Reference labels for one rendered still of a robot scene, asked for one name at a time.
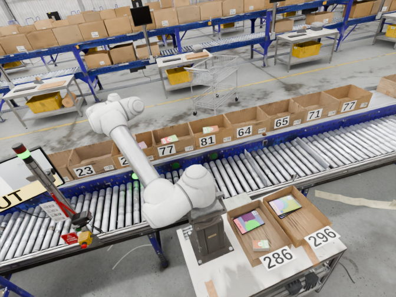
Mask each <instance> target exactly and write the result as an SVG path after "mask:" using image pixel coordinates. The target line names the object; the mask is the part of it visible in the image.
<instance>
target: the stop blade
mask: <svg viewBox="0 0 396 297"><path fill-rule="evenodd" d="M245 157H246V158H247V160H248V162H249V163H250V165H251V166H252V167H253V169H254V171H255V172H256V174H257V175H258V176H259V178H260V179H261V181H262V182H263V184H264V185H265V187H266V185H267V179H266V178H265V176H264V175H263V174H262V172H261V171H260V170H259V168H258V166H257V165H256V164H255V162H254V161H253V160H252V158H251V156H250V155H249V154H248V152H247V151H246V150H245Z"/></svg>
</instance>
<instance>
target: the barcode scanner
mask: <svg viewBox="0 0 396 297"><path fill-rule="evenodd" d="M88 220H91V212H90V211H89V210H87V211H83V212H79V213H76V214H74V215H73V216H72V219H71V223H72V224H73V225H74V226H75V225H79V229H80V228H82V227H84V226H86V223H87V221H88Z"/></svg>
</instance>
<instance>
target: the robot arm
mask: <svg viewBox="0 0 396 297"><path fill-rule="evenodd" d="M143 111H144V103H143V101H142V100H141V99H140V98H138V97H129V98H124V99H121V98H120V96H119V95H118V94H117V93H112V94H109V95H108V100H107V101H106V102H104V103H99V104H96V105H93V106H91V107H89V108H88V109H87V110H86V115H87V117H88V120H89V122H90V124H91V126H92V128H93V130H94V132H96V133H98V134H102V133H104V134H106V135H107V136H109V137H111V138H112V139H113V141H114V142H115V144H116V145H117V147H118V149H119V150H120V151H121V153H122V155H123V156H124V158H125V159H126V160H127V162H128V164H129V165H130V167H131V168H132V170H133V172H134V173H135V175H136V176H137V178H138V179H139V181H140V183H141V184H142V185H143V187H144V189H145V190H144V194H143V197H144V200H145V204H143V207H142V215H143V217H144V218H145V220H146V221H147V223H148V224H149V225H150V226H151V227H152V228H160V227H165V226H168V225H170V224H172V223H174V222H175V221H177V220H179V219H180V218H181V217H183V216H184V215H185V214H186V213H188V212H189V211H191V218H192V219H193V220H196V219H197V218H199V217H202V216H204V215H208V214H210V213H213V212H219V211H222V210H223V207H222V205H221V204H220V203H219V201H218V199H220V198H222V197H223V196H225V194H224V192H223V191H222V192H215V184H214V181H213V177H212V175H211V174H210V172H209V171H208V170H207V169H206V168H204V167H203V166H201V165H198V164H195V165H192V166H190V167H188V168H187V169H186V170H185V171H184V173H183V174H182V177H181V178H180V180H179V181H178V182H177V183H176V184H175V185H173V184H172V183H171V182H169V181H168V180H167V179H162V178H161V177H160V175H159V174H158V172H157V171H156V169H155V168H154V166H153V165H152V164H151V162H150V160H149V159H148V158H147V156H146V155H145V153H144V151H143V150H142V149H141V147H140V146H139V144H138V143H137V142H136V140H135V138H134V137H133V135H132V134H131V133H130V130H129V127H128V125H127V122H128V121H130V120H131V119H133V118H134V117H137V115H140V114H141V113H142V112H143Z"/></svg>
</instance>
